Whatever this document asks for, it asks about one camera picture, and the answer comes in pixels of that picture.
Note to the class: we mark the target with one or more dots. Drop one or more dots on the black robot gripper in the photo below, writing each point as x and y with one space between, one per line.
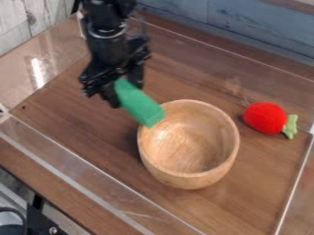
116 56

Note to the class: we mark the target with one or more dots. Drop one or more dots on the green rectangular block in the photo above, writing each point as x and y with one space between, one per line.
140 106

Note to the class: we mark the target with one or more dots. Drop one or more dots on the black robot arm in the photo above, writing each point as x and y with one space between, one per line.
106 13

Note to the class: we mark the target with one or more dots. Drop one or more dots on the brown wooden bowl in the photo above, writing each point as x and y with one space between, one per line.
188 150

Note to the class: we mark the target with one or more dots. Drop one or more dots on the red plush strawberry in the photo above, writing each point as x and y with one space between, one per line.
267 118

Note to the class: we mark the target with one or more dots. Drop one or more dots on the clear acrylic front barrier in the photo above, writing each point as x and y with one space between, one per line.
94 199

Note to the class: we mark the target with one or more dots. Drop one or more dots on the black clamp under table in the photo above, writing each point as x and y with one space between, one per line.
34 222

